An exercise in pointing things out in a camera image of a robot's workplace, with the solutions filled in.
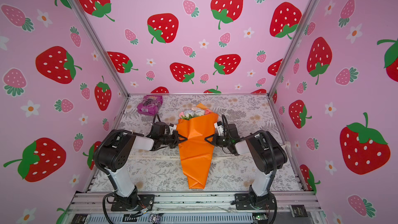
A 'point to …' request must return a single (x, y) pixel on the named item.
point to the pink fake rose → (208, 111)
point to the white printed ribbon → (176, 157)
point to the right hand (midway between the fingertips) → (205, 139)
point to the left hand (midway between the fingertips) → (187, 139)
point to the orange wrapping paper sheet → (195, 151)
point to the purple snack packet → (150, 104)
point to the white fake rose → (188, 112)
